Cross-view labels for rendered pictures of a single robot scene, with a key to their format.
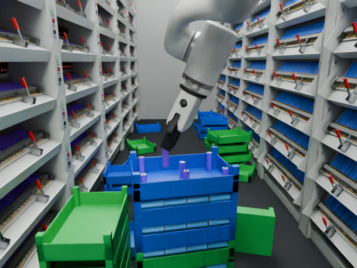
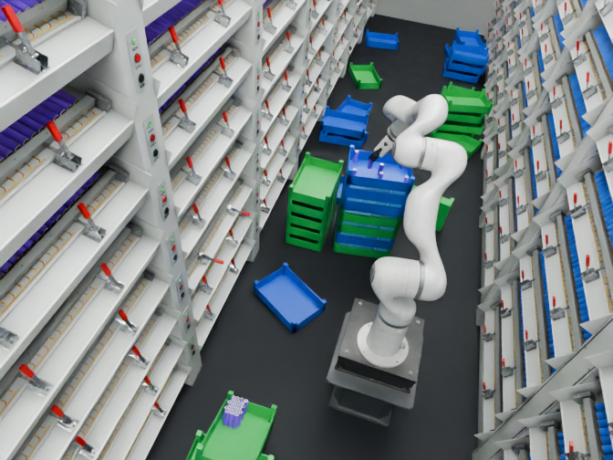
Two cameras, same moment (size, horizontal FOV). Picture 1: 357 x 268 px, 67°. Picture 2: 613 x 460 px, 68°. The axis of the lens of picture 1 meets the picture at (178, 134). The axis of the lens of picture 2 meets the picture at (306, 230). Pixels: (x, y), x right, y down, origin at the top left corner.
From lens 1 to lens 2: 138 cm
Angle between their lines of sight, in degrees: 33
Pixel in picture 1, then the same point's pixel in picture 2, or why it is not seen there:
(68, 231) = (302, 183)
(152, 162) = (363, 154)
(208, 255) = (383, 221)
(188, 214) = (376, 196)
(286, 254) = (451, 234)
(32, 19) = not seen: hidden behind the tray
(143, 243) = (346, 205)
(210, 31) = not seen: hidden behind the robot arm
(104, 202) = (325, 167)
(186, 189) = (378, 183)
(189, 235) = (374, 208)
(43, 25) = (302, 17)
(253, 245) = not seen: hidden behind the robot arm
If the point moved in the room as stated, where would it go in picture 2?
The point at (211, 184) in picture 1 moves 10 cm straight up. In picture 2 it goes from (394, 184) to (399, 167)
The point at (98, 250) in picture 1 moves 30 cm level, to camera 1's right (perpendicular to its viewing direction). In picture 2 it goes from (321, 202) to (381, 219)
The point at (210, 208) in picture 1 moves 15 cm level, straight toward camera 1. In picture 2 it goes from (389, 197) to (379, 216)
